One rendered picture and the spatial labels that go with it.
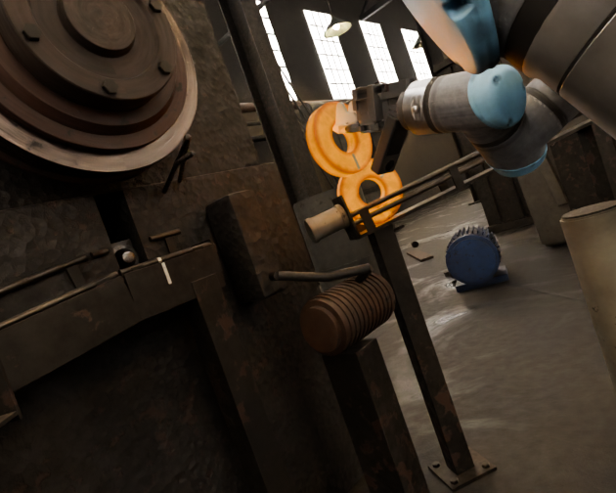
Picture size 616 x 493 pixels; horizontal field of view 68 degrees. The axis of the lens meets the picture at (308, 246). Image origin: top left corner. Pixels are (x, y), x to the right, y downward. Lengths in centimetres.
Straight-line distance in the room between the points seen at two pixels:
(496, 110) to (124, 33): 61
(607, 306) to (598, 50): 87
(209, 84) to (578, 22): 112
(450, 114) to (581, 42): 51
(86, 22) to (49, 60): 10
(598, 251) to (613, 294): 9
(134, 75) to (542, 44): 73
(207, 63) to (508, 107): 84
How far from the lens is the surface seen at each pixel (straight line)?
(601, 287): 107
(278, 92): 531
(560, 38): 26
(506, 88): 74
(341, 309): 92
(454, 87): 75
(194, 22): 138
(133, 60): 90
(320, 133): 92
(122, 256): 96
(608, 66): 25
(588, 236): 105
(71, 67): 83
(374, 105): 85
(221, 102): 129
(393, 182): 109
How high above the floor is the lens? 68
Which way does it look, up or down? 3 degrees down
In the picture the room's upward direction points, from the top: 19 degrees counter-clockwise
